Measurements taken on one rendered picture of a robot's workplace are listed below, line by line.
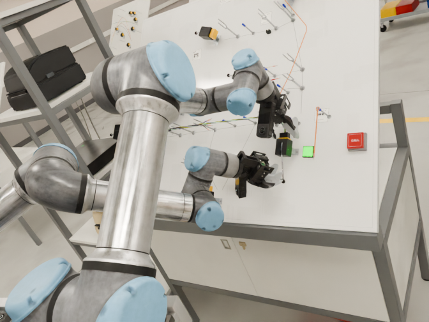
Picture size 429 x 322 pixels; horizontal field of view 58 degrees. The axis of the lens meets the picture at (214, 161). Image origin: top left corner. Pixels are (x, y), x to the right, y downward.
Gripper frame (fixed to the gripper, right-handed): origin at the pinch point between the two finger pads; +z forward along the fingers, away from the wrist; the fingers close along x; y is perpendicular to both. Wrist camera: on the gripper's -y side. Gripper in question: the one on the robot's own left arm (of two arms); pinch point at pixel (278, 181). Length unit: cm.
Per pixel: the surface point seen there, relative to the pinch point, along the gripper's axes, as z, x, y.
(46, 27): -3, 777, -309
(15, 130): -23, 617, -471
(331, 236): 13.8, -20.2, -2.3
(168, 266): 7, 29, -90
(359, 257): 26.6, -25.1, -5.4
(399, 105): 48, 18, 34
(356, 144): 12.2, -5.1, 24.1
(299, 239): 11.6, -13.9, -12.4
